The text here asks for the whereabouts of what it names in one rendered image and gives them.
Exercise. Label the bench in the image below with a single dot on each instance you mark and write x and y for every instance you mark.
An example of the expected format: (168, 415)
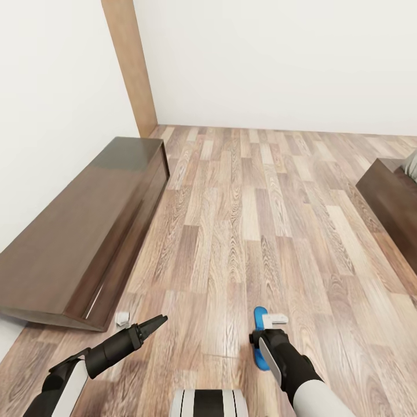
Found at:
(70, 266)

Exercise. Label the sliding door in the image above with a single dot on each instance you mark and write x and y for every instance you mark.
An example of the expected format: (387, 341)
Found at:
(123, 27)

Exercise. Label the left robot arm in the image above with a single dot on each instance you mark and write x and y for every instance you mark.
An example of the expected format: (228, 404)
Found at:
(63, 386)

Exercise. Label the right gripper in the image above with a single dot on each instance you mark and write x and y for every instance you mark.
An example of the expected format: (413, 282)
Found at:
(254, 337)

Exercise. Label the sandal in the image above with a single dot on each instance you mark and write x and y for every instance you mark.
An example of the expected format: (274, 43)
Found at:
(259, 359)

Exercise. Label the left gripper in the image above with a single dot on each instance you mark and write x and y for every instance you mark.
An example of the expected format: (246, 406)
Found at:
(128, 340)

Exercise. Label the robot trunk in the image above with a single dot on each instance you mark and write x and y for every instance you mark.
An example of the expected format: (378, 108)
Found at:
(208, 403)

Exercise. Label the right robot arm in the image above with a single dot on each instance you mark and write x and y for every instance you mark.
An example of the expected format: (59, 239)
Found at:
(307, 392)

